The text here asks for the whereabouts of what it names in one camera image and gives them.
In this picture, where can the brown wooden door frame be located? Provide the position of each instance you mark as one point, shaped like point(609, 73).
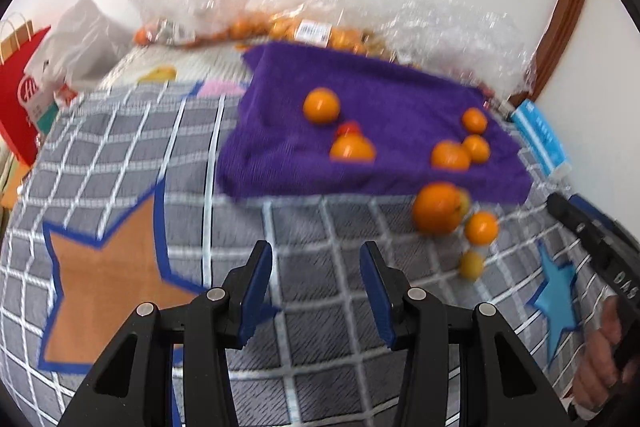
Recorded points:
point(570, 7)

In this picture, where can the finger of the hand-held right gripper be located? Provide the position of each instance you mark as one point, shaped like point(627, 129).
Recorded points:
point(580, 229)
point(607, 223)

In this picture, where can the small yellow fruit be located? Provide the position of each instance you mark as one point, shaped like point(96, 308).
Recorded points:
point(471, 265)
point(466, 202)

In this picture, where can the small orange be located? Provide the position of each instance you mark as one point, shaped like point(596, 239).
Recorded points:
point(474, 120)

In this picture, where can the red paper bag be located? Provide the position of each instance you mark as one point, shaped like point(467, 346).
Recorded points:
point(15, 117)

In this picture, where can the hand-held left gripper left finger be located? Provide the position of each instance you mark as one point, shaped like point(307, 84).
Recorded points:
point(255, 292)

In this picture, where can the person's right hand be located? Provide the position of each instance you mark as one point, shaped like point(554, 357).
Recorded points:
point(597, 372)

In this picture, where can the medium orange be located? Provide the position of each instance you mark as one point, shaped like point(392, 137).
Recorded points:
point(479, 149)
point(447, 157)
point(481, 228)

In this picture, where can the purple towel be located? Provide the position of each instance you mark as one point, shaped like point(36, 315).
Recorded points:
point(400, 107)

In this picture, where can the red cherry tomato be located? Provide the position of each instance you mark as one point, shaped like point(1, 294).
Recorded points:
point(349, 128)

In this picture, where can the white plastic bag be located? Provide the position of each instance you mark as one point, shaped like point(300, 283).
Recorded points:
point(85, 37)

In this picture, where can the large orange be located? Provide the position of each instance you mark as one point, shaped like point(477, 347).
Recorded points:
point(352, 149)
point(321, 105)
point(437, 209)

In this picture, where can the white patterned sheet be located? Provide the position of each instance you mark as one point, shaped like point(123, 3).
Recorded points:
point(200, 67)

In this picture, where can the crinkled clear plastic bag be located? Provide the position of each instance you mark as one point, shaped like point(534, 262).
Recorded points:
point(475, 42)

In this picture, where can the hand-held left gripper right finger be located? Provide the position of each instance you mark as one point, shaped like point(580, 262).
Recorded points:
point(377, 297)

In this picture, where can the blue tissue pack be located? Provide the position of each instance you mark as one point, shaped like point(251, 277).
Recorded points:
point(542, 137)

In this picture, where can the grey checked star blanket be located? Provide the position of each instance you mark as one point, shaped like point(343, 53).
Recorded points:
point(125, 147)

